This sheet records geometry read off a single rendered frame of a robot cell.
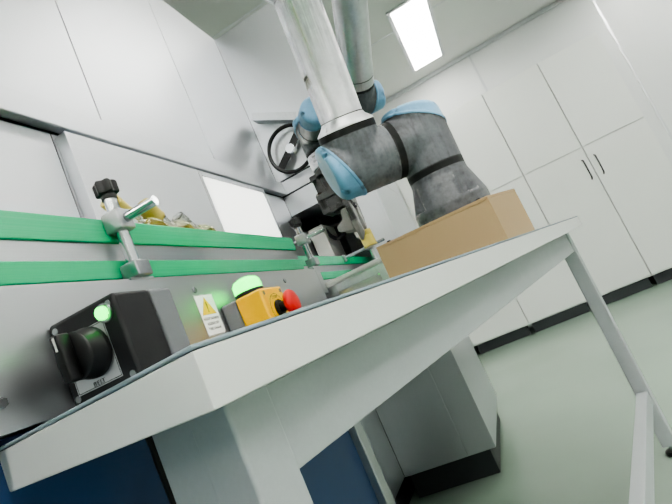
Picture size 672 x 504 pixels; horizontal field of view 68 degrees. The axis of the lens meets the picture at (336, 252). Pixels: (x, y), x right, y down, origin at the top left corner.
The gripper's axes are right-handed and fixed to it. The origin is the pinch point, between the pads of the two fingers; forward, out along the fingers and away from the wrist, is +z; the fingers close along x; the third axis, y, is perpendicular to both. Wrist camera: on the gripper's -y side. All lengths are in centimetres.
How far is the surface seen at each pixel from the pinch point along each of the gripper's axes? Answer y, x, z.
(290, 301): 2, 57, 13
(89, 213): 40, 43, -22
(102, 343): 6, 89, 12
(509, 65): -120, -391, -146
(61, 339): 8, 91, 10
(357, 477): 13, 34, 45
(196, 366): -10, 101, 18
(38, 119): 40, 48, -42
